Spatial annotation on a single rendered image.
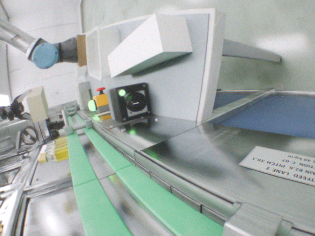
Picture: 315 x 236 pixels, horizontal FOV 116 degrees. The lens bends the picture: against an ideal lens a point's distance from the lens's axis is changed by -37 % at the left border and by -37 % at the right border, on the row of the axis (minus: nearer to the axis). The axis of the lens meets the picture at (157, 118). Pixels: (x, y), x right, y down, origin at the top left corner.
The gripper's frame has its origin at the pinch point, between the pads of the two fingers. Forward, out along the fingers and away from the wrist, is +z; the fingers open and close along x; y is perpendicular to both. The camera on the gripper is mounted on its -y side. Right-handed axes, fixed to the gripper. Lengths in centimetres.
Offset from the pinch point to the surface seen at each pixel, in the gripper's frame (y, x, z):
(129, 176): -68, -12, 21
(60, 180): -18.9, 34.7, 0.7
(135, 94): -50, -13, 31
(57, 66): 397, 36, 8
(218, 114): -64, -12, 41
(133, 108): -51, -10, 30
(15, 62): 460, -3, -133
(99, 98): -21.4, -2.6, 29.4
